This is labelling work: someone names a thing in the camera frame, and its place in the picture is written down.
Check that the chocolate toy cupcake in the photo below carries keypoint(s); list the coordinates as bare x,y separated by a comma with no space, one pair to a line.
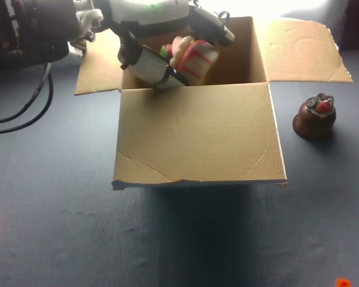
314,122

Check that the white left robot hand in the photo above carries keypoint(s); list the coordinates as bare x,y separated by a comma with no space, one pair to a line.
149,12

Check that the orange flat toy brick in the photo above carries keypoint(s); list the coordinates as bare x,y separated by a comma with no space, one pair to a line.
342,282

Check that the red and white plush toy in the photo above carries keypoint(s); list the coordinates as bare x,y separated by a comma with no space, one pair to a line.
197,59

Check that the cardboard box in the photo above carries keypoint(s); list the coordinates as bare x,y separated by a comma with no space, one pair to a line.
197,131

